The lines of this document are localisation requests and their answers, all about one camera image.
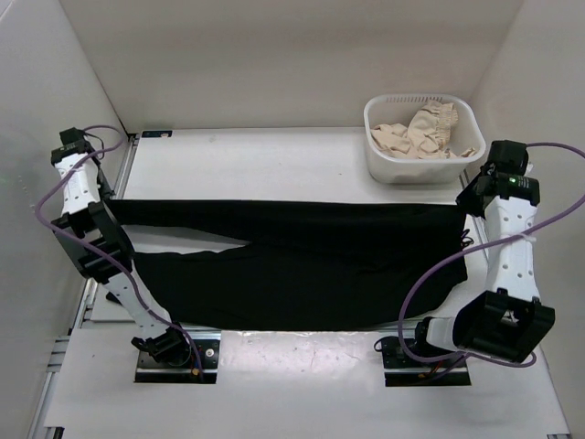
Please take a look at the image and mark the black trousers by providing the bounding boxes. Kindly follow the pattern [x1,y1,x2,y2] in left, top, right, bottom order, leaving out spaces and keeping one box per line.
[109,199,467,331]

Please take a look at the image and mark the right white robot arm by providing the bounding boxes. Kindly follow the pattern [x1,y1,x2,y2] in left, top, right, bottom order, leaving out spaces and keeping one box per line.
[410,140,555,366]

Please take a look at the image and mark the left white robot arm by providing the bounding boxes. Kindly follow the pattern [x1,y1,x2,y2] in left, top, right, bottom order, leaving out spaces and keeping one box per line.
[48,128,199,369]

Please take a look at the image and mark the beige trousers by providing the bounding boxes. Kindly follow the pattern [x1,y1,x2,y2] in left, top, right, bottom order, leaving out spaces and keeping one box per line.
[370,101,476,159]

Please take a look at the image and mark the white plastic basket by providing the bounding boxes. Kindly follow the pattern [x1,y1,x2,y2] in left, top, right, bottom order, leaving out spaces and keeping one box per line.
[364,93,486,184]

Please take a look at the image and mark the front aluminium rail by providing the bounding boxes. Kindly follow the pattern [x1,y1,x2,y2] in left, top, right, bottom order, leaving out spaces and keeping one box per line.
[72,318,431,335]

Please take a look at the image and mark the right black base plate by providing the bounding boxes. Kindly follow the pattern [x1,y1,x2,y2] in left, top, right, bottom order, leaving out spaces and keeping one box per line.
[374,336,472,387]

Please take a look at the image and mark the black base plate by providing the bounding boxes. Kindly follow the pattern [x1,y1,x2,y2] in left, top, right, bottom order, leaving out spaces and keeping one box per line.
[132,328,220,384]
[374,336,472,387]

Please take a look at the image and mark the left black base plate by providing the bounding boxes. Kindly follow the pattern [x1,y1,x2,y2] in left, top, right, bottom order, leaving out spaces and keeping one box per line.
[132,328,220,384]

